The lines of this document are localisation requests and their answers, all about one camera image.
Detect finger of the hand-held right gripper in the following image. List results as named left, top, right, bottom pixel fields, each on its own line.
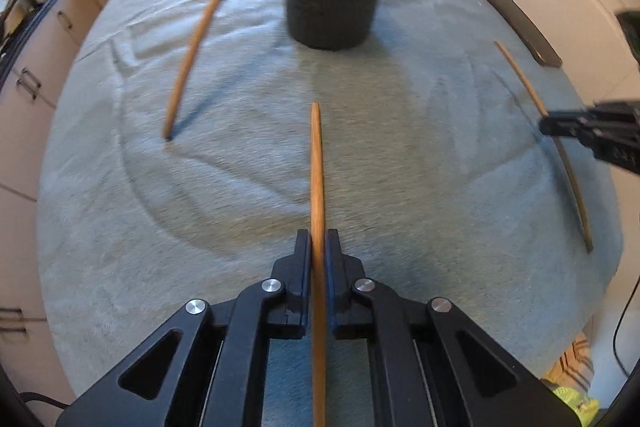
left=540, top=102, right=640, bottom=139

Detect yellow green cloth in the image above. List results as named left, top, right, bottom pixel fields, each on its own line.
left=546, top=383, right=602, bottom=427

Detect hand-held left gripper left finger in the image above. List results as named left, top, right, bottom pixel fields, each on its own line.
left=55, top=229, right=312, bottom=427

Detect flat black bar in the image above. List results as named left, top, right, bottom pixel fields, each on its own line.
left=480, top=0, right=562, bottom=68

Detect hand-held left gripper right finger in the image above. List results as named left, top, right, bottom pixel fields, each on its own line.
left=325, top=229, right=581, bottom=427

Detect long wooden chopstick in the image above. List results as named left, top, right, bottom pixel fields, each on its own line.
left=309, top=102, right=329, bottom=427
left=493, top=40, right=595, bottom=253
left=163, top=0, right=290, bottom=142

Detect brown plaid cloth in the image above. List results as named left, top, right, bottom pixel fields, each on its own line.
left=544, top=333, right=597, bottom=389

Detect beige lower kitchen cabinets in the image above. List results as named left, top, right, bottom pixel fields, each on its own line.
left=0, top=0, right=281, bottom=408

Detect grey green tablecloth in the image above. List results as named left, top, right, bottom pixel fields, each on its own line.
left=36, top=0, right=627, bottom=427

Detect thin black cable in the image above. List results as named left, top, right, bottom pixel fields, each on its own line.
left=611, top=274, right=640, bottom=374

